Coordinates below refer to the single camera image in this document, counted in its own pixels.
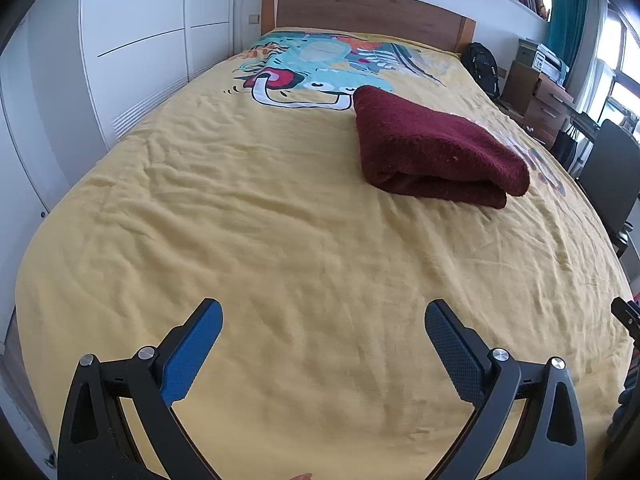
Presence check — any wooden drawer cabinet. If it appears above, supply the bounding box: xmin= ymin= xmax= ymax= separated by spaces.
xmin=501 ymin=60 xmax=576 ymax=151

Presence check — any black hanging bag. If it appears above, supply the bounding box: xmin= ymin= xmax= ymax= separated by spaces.
xmin=550 ymin=127 xmax=583 ymax=176

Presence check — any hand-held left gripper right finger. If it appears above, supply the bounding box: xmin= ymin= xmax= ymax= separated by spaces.
xmin=424 ymin=299 xmax=587 ymax=480

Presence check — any black backpack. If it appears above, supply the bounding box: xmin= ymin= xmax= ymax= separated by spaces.
xmin=461 ymin=42 xmax=508 ymax=101

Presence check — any grey office chair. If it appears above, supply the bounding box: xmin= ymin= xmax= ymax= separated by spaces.
xmin=575 ymin=119 xmax=640 ymax=258

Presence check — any teal curtain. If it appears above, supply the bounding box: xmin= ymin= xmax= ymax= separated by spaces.
xmin=545 ymin=0 xmax=592 ymax=68

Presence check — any wooden bed headboard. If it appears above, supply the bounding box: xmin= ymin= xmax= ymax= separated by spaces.
xmin=261 ymin=0 xmax=477 ymax=56

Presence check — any yellow printed blanket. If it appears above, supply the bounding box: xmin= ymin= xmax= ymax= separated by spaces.
xmin=14 ymin=27 xmax=636 ymax=480

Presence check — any white printer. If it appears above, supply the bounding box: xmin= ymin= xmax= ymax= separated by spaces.
xmin=515 ymin=38 xmax=571 ymax=84

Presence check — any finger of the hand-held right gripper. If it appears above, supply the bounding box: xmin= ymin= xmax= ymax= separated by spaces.
xmin=611 ymin=297 xmax=640 ymax=348

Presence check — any white wardrobe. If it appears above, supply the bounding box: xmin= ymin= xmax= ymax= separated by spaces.
xmin=0 ymin=0 xmax=236 ymax=221

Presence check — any maroon towel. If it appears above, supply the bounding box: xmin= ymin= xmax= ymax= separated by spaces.
xmin=352 ymin=85 xmax=531 ymax=209

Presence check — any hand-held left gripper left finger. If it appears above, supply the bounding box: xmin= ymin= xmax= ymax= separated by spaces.
xmin=57 ymin=298 xmax=224 ymax=480

